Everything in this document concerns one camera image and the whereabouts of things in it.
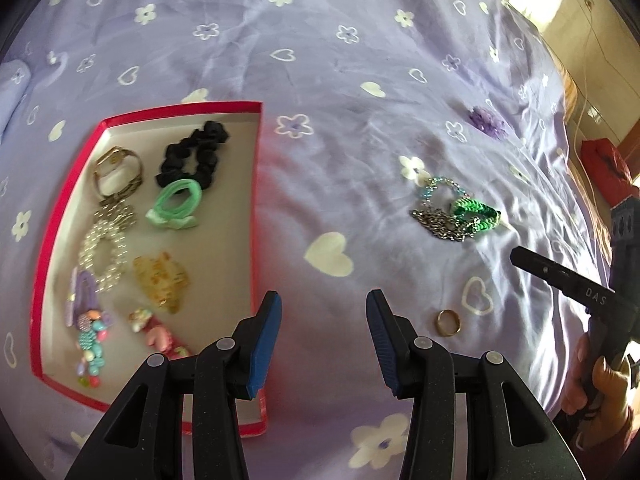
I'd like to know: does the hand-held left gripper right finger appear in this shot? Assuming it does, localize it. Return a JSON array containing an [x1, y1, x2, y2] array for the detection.
[[365, 288, 584, 480]]

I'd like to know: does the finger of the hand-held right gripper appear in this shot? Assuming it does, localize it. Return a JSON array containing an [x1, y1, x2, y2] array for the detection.
[[510, 246, 622, 319]]

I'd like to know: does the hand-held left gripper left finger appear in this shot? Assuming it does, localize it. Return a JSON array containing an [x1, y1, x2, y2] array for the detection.
[[64, 290, 284, 480]]

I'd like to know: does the pink hair clip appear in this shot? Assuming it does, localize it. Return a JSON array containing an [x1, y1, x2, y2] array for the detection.
[[128, 308, 194, 359]]

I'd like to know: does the red cardboard box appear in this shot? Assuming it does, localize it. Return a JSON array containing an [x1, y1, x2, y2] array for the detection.
[[30, 101, 269, 436]]

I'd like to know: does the yellow hair claw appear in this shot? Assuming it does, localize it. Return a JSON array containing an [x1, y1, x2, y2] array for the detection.
[[132, 254, 191, 316]]

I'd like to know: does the green hair tie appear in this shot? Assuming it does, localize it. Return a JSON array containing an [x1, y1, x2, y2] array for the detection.
[[145, 178, 204, 231]]

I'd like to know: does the purple beaded hair clip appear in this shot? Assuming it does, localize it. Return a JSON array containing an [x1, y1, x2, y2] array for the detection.
[[63, 267, 117, 390]]

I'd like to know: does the pearl hair tie with crown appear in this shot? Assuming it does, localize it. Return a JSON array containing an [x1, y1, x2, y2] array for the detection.
[[77, 198, 137, 292]]

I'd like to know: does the black scrunchie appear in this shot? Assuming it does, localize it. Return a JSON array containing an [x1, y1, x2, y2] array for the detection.
[[154, 120, 230, 186]]

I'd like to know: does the gold wristwatch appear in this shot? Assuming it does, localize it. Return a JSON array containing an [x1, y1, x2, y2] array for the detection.
[[94, 145, 146, 199]]

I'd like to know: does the person's right hand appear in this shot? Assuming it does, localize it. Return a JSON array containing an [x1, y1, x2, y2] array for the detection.
[[559, 332, 640, 443]]

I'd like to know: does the red bag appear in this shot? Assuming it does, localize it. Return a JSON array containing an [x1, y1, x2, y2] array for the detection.
[[580, 138, 634, 206]]

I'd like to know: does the purple flower hair accessory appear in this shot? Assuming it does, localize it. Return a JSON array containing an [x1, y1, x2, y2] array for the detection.
[[467, 106, 509, 139]]

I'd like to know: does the purple floral bedsheet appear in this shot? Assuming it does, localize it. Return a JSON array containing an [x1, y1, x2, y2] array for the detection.
[[0, 0, 617, 480]]

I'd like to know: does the gold ring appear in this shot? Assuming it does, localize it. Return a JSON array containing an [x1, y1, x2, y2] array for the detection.
[[433, 309, 462, 337]]

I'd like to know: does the green woven bracelet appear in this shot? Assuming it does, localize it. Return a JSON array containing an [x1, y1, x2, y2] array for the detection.
[[449, 198, 504, 234]]

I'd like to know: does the silver chain bracelet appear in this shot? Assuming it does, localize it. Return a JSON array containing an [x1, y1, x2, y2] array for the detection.
[[410, 207, 484, 244]]

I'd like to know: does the blue beaded bracelet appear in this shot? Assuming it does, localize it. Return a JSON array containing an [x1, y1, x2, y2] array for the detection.
[[417, 176, 471, 206]]

